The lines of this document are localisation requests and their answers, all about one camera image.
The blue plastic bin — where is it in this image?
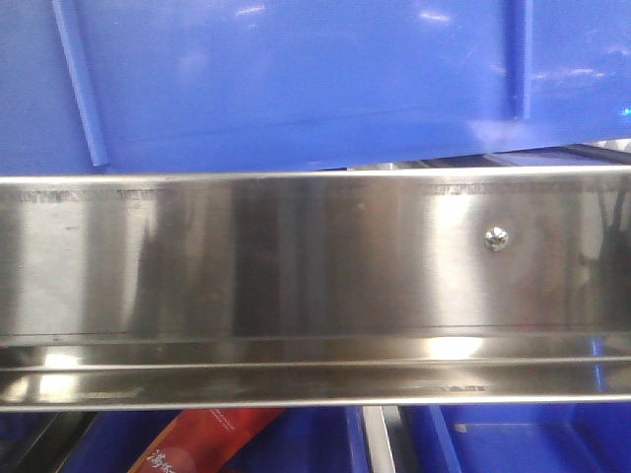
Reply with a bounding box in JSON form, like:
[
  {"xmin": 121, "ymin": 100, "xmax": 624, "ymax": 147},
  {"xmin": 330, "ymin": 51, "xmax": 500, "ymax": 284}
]
[{"xmin": 1, "ymin": 1, "xmax": 630, "ymax": 175}]

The lower left blue bin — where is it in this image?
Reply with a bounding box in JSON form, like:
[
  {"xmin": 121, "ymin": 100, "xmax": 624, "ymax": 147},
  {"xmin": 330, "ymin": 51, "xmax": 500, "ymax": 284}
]
[{"xmin": 61, "ymin": 407, "xmax": 369, "ymax": 472}]

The lower right blue bin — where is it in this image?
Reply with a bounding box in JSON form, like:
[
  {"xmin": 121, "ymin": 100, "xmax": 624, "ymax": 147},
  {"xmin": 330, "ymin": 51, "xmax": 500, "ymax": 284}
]
[{"xmin": 402, "ymin": 402, "xmax": 630, "ymax": 472}]

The white metal shelf divider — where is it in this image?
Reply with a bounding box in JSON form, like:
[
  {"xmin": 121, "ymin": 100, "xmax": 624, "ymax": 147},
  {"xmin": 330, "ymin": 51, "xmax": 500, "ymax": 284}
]
[{"xmin": 362, "ymin": 406, "xmax": 396, "ymax": 473}]

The red snack package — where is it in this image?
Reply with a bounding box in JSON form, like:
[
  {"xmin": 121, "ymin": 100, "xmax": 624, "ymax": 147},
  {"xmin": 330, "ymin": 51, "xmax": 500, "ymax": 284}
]
[{"xmin": 129, "ymin": 408, "xmax": 284, "ymax": 472}]

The stainless steel shelf rail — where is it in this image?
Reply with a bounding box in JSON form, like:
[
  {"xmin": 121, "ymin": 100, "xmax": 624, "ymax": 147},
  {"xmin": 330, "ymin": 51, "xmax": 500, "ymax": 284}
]
[{"xmin": 1, "ymin": 166, "xmax": 630, "ymax": 411}]

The silver screw in rail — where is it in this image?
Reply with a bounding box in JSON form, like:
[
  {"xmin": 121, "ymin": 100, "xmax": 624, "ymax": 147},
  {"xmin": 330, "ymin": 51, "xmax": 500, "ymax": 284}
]
[{"xmin": 484, "ymin": 226, "xmax": 510, "ymax": 252}]

